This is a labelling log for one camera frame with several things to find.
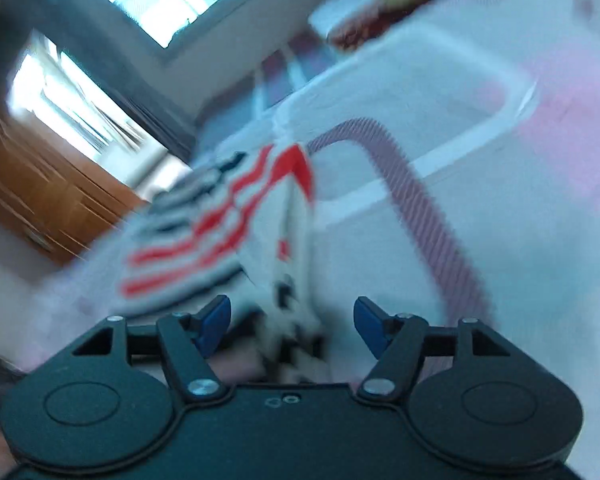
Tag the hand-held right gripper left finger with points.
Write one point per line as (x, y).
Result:
(214, 325)

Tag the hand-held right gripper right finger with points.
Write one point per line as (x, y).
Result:
(371, 327)

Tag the white striped small shirt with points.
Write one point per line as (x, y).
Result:
(205, 225)

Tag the wooden door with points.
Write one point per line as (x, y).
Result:
(45, 190)

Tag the grey curtain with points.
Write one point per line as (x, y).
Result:
(130, 90)

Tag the grey striped bed sheet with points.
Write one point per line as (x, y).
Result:
(280, 75)

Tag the balcony window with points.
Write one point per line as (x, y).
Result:
(65, 100)

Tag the folded white towel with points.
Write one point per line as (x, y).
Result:
(340, 10)

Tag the folded red printed blanket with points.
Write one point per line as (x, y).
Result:
(385, 5)

